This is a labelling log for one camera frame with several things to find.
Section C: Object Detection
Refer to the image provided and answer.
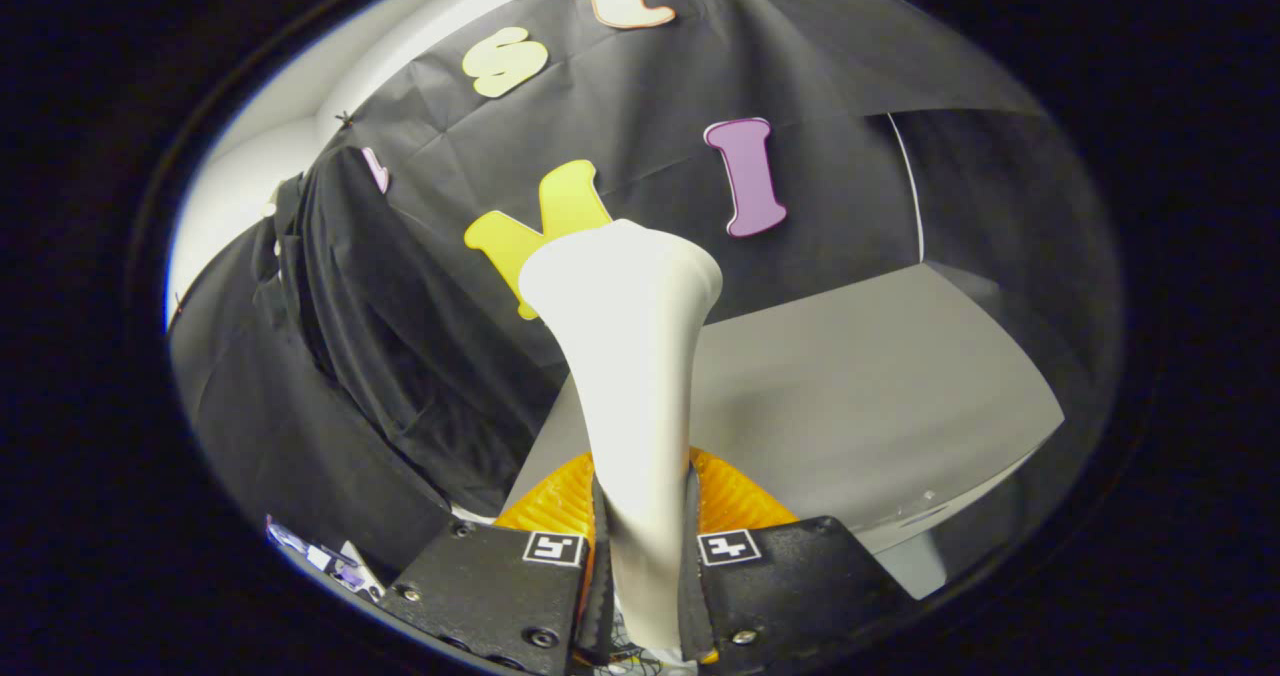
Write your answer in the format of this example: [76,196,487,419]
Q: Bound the grey cabinet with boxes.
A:
[500,261,1066,602]

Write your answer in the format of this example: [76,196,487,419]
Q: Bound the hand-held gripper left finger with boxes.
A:
[380,453,616,676]

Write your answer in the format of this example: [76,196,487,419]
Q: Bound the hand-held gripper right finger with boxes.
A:
[678,446,916,669]

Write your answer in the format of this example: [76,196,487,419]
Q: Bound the black backdrop cloth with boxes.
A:
[168,0,1121,577]

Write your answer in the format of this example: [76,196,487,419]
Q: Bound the white garment steamer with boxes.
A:
[518,219,724,657]

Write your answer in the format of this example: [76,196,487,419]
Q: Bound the white wall cable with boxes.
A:
[888,114,926,265]

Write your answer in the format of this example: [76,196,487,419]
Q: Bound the black jacket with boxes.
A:
[270,146,561,517]

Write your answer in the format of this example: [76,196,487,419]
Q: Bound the white and blue object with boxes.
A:
[265,516,386,599]

